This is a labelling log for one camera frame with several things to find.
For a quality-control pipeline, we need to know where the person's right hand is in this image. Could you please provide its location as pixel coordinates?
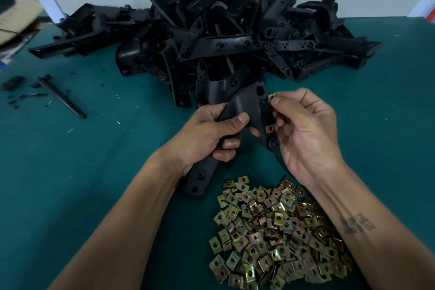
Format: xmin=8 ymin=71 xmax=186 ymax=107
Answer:
xmin=250 ymin=88 xmax=348 ymax=189

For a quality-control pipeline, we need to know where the person's left hand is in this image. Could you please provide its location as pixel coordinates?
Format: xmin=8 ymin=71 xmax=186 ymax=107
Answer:
xmin=153 ymin=103 xmax=251 ymax=182

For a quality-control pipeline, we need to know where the black plastic bracket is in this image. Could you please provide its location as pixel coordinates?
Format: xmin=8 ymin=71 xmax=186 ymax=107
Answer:
xmin=178 ymin=79 xmax=283 ymax=199

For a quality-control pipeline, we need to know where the pile of brass clip nuts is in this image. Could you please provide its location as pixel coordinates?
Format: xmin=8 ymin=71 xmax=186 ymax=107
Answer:
xmin=208 ymin=176 xmax=356 ymax=290

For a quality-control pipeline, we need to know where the pile of black plastic brackets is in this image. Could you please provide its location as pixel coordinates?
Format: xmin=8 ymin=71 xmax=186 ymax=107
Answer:
xmin=29 ymin=0 xmax=383 ymax=107

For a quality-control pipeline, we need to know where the person's left forearm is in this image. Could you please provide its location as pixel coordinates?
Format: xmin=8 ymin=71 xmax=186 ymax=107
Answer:
xmin=49 ymin=150 xmax=184 ymax=290

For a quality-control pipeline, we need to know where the person's right forearm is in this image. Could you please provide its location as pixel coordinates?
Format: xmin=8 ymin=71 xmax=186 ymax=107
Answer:
xmin=306 ymin=160 xmax=435 ymax=290

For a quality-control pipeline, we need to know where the green table cloth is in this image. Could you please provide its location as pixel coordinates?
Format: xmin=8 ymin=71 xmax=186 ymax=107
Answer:
xmin=0 ymin=16 xmax=435 ymax=290

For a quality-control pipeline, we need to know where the thin black plastic strip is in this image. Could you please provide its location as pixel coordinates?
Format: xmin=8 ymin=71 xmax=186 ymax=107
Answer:
xmin=37 ymin=74 xmax=87 ymax=119

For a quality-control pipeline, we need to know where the small black plastic scrap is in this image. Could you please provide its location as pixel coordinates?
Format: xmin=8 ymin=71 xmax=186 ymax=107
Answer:
xmin=2 ymin=76 xmax=27 ymax=92

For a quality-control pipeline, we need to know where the brown cardboard piece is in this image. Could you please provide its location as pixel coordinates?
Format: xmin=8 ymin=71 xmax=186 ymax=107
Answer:
xmin=0 ymin=0 xmax=45 ymax=46

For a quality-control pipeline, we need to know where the white metal rack frame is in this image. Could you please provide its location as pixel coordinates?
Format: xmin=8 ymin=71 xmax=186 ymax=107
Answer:
xmin=408 ymin=0 xmax=435 ymax=21

